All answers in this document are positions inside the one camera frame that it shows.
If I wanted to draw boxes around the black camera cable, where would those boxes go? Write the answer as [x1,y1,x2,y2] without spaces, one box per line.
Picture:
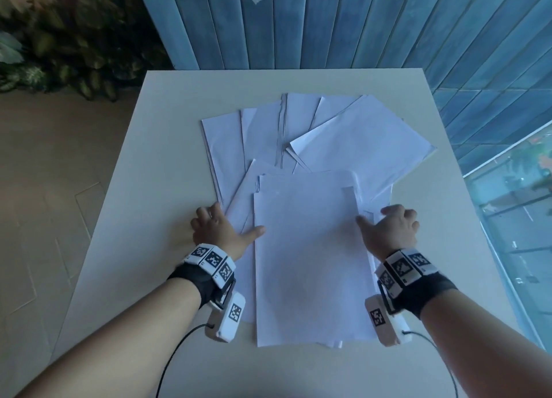
[155,323,216,398]
[401,331,459,398]

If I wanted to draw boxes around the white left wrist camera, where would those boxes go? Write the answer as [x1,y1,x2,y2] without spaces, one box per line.
[205,292,247,342]

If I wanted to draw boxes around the black left camera cable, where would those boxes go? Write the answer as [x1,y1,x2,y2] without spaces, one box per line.
[155,323,216,398]

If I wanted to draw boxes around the person's right forearm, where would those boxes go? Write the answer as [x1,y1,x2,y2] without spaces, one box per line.
[420,288,552,398]

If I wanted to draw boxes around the person's right hand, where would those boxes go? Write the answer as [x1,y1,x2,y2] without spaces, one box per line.
[355,204,420,263]

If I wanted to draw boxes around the pile of white papers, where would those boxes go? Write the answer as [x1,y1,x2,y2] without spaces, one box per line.
[200,92,437,349]

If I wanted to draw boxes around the black wrist marker band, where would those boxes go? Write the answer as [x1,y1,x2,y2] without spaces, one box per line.
[374,249,458,321]
[167,242,238,311]

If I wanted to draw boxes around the person's left forearm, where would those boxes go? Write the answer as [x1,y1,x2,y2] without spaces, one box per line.
[13,277,204,398]

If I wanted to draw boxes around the black right camera cable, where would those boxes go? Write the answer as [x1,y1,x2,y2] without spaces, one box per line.
[401,331,459,398]

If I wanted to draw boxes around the person's left hand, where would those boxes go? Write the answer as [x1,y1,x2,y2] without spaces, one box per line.
[190,202,266,261]

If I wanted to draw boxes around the black left wrist marker band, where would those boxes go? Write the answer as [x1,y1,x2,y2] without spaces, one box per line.
[167,242,238,311]

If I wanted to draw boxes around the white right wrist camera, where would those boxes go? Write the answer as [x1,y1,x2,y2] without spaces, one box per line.
[365,295,413,347]

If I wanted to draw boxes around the green leafy plants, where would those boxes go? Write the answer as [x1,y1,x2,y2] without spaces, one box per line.
[0,0,173,103]

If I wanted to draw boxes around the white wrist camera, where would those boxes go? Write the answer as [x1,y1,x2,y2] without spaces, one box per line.
[365,295,413,347]
[205,292,247,342]

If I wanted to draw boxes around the black right wrist marker band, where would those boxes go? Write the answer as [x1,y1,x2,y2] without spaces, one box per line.
[374,249,458,321]

